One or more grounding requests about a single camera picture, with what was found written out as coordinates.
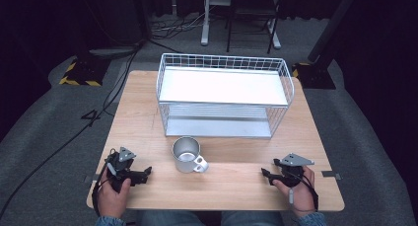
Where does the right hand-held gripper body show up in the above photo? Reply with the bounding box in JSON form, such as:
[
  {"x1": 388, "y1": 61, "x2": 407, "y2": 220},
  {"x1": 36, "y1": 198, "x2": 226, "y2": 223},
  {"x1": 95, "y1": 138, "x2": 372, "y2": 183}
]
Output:
[{"x1": 273, "y1": 152, "x2": 315, "y2": 188}]

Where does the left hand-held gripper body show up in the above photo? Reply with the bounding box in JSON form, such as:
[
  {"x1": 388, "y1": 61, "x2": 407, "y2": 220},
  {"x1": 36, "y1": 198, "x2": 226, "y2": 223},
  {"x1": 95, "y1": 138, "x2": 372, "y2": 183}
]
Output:
[{"x1": 104, "y1": 146, "x2": 140, "y2": 193}]

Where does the person's right hand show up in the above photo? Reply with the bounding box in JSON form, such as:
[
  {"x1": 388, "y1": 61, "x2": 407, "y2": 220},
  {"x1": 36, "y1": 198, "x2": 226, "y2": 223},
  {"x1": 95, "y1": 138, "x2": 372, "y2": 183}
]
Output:
[{"x1": 272, "y1": 165, "x2": 316, "y2": 218}]

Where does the person's left hand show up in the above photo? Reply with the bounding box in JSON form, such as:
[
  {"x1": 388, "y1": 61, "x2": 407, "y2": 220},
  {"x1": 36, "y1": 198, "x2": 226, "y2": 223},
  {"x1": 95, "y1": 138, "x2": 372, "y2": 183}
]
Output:
[{"x1": 97, "y1": 169, "x2": 132, "y2": 219}]

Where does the silver metal cup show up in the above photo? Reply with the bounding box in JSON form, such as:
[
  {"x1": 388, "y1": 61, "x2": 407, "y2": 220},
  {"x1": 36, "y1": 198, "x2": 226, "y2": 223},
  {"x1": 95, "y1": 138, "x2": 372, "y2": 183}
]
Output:
[{"x1": 172, "y1": 135, "x2": 210, "y2": 175}]

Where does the person's right leg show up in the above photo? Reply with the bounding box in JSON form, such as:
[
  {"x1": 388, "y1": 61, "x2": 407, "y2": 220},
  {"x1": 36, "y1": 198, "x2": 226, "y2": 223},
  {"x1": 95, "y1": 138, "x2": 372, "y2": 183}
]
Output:
[{"x1": 220, "y1": 210, "x2": 286, "y2": 226}]

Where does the black yellow striped stand base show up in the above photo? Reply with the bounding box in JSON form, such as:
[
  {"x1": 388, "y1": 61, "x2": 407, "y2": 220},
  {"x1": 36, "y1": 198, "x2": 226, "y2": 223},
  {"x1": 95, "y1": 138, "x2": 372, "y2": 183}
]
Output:
[{"x1": 58, "y1": 51, "x2": 112, "y2": 88}]

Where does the black stand with slanted pole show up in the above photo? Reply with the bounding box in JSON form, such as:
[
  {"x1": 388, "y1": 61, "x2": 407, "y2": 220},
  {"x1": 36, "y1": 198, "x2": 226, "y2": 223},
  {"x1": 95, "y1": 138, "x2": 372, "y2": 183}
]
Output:
[{"x1": 291, "y1": 0, "x2": 362, "y2": 91}]

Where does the black folding chair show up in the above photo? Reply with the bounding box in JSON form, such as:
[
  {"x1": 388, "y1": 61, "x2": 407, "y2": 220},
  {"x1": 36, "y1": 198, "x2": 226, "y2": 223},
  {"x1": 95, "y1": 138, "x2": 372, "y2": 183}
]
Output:
[{"x1": 225, "y1": 0, "x2": 286, "y2": 55}]

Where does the white metal stand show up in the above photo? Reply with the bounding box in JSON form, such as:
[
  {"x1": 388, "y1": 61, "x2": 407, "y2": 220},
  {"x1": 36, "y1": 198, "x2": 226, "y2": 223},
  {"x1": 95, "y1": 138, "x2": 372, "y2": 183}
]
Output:
[{"x1": 199, "y1": 0, "x2": 283, "y2": 50}]

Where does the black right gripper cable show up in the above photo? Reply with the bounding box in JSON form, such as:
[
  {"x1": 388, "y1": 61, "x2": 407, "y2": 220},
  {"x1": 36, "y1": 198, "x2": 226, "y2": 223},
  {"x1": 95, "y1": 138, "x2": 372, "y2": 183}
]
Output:
[{"x1": 285, "y1": 169, "x2": 320, "y2": 211}]

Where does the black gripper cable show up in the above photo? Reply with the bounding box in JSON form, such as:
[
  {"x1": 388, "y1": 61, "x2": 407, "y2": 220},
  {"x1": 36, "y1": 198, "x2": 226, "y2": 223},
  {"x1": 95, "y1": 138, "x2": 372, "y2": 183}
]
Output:
[
  {"x1": 91, "y1": 148, "x2": 116, "y2": 218},
  {"x1": 285, "y1": 169, "x2": 320, "y2": 211}
]

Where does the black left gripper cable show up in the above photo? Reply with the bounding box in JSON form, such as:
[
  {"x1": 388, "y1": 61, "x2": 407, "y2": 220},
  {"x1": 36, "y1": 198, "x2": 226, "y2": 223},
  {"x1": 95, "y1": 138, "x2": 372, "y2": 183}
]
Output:
[{"x1": 91, "y1": 148, "x2": 116, "y2": 218}]

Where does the long black floor cable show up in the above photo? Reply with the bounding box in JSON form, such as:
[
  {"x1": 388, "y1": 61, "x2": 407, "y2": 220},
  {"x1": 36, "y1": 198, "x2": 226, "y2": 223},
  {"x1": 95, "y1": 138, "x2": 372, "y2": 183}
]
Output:
[{"x1": 0, "y1": 41, "x2": 146, "y2": 219}]

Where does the white wire shelf rack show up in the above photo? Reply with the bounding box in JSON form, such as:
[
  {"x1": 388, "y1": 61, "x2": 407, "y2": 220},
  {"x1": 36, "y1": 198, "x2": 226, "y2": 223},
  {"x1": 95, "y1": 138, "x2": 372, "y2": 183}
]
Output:
[{"x1": 155, "y1": 52, "x2": 296, "y2": 140}]

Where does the bundle of floor cables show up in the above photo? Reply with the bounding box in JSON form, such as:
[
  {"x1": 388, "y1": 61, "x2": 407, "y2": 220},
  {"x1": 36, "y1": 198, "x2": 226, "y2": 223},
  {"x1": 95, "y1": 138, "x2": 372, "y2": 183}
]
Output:
[{"x1": 149, "y1": 7, "x2": 215, "y2": 41}]

